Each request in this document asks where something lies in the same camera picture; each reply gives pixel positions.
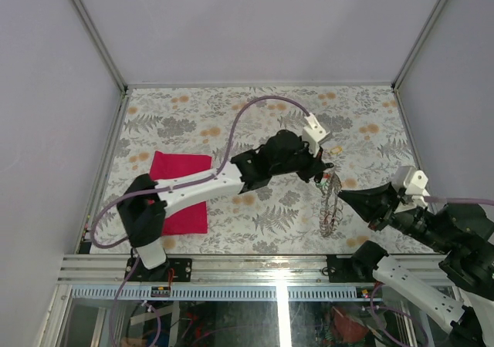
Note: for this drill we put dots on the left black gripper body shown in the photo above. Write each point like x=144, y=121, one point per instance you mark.
x=302, y=163

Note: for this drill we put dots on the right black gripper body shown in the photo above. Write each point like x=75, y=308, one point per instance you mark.
x=413, y=220

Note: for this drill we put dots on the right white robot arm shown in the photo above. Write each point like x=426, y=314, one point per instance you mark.
x=445, y=225

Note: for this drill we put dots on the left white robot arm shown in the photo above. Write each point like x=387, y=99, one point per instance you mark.
x=147, y=203

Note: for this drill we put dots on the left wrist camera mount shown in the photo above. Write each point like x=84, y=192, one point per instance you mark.
x=313, y=134

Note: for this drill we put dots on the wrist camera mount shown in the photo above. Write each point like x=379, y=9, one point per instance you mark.
x=313, y=134
x=411, y=184

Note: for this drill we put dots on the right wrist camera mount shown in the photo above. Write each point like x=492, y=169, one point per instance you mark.
x=411, y=184

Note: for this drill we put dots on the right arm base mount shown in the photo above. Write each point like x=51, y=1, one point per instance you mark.
x=347, y=266

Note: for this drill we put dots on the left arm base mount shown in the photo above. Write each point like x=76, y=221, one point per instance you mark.
x=173, y=270

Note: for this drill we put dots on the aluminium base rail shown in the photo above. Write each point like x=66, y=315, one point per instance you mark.
x=218, y=277

